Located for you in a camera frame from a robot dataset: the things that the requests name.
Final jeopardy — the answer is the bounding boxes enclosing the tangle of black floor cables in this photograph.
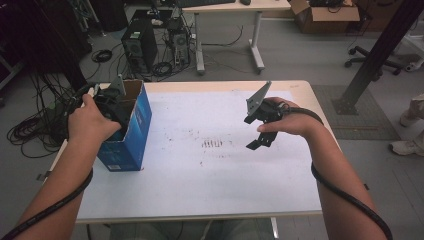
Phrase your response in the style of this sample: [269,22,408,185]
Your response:
[6,73,86,158]

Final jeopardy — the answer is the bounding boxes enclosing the black metal pillar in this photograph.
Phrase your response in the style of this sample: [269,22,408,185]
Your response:
[331,0,424,116]

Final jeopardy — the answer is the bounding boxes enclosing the dark cabinet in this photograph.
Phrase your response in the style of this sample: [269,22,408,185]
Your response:
[89,0,129,33]

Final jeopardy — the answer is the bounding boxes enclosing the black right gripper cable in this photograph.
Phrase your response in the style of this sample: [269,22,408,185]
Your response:
[275,101,395,240]

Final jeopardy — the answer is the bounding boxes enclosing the black office chair base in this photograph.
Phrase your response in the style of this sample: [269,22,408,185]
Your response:
[344,45,404,81]

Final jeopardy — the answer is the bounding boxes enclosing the blue cardboard box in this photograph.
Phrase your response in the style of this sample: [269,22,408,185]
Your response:
[96,78,153,173]

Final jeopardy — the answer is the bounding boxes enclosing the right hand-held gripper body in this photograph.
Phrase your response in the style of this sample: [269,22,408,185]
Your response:
[245,80,285,123]

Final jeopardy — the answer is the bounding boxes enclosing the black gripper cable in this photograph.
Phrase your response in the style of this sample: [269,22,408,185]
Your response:
[0,83,98,240]
[275,101,395,240]

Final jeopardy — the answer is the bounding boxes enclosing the small black cable coil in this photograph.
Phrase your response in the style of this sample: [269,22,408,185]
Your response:
[91,48,114,64]

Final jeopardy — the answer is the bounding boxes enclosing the person's legs in jeans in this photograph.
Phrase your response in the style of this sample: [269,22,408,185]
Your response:
[109,218,278,240]

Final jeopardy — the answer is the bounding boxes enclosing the brown cardboard box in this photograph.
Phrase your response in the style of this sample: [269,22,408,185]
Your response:
[289,0,361,34]

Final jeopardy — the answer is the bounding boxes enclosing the black keyboard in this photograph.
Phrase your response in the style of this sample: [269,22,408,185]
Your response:
[176,0,237,8]

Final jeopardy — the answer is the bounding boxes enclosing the white table mat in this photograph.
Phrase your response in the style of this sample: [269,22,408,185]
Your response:
[76,89,323,222]

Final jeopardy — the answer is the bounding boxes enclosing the person's right hand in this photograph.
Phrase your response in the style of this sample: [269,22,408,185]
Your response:
[256,96,324,138]

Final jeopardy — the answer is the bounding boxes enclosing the white table leg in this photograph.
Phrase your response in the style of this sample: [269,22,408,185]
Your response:
[269,217,280,240]

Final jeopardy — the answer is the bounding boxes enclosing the white desk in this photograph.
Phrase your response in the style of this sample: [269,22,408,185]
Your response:
[181,0,293,76]

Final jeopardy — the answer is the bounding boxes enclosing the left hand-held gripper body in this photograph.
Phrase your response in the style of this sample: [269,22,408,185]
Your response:
[93,74,130,117]

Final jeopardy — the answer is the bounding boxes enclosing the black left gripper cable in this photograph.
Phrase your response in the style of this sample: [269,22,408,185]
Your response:
[0,83,98,240]

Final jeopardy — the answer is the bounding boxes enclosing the grey floor mat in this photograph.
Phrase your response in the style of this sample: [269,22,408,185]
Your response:
[313,84,401,141]

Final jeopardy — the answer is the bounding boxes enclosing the black computer tower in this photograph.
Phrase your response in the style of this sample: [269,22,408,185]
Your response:
[120,18,159,75]

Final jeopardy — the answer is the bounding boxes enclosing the black cable under desk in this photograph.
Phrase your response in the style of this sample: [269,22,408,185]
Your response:
[201,24,244,48]

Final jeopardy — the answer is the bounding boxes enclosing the grey-fronted computer tower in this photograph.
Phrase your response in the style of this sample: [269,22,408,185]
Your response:
[167,16,192,67]

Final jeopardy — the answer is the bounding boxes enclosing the person's left hand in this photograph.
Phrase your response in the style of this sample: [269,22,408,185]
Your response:
[67,93,123,145]

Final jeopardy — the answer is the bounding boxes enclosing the dark curtain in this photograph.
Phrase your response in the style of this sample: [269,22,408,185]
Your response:
[0,0,93,91]

